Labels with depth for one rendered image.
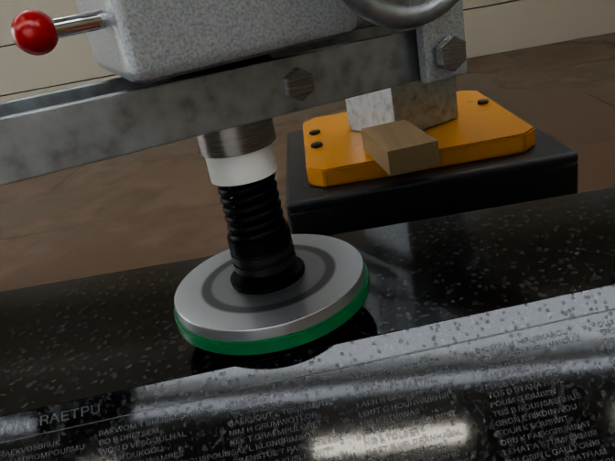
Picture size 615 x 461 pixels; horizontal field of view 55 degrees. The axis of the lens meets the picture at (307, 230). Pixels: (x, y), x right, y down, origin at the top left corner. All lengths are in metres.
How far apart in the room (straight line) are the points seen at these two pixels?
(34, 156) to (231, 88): 0.17
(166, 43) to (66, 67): 6.73
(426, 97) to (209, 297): 0.88
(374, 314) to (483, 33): 6.23
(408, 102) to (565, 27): 5.75
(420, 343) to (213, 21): 0.37
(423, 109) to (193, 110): 0.93
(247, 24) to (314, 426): 0.38
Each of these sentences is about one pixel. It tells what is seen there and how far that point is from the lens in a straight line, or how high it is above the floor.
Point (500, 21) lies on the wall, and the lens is 6.84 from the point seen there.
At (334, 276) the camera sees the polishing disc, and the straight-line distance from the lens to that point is 0.63.
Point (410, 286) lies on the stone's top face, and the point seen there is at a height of 0.81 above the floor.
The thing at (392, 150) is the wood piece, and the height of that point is 0.83.
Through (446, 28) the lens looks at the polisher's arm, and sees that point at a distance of 0.61.
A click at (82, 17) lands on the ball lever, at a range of 0.49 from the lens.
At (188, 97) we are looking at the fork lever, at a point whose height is 1.08.
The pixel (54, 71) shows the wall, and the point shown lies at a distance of 7.25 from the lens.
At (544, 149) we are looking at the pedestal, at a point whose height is 0.74.
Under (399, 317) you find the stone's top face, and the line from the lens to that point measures 0.65.
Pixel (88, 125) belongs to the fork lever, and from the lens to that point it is 0.51.
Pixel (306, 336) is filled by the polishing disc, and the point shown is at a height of 0.84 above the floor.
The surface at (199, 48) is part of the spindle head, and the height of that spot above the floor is 1.12.
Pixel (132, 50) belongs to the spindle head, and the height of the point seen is 1.13.
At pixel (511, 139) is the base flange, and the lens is 1.30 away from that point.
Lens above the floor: 1.16
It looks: 23 degrees down
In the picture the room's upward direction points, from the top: 11 degrees counter-clockwise
